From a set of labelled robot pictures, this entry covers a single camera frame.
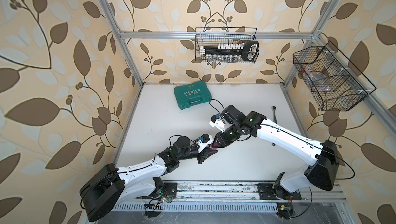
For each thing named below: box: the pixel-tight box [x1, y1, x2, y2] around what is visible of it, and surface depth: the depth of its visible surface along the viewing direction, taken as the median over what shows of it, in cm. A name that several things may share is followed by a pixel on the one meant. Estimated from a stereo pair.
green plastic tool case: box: [174, 80, 212, 110], surface depth 111 cm
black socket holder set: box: [199, 40, 260, 63], surface depth 86 cm
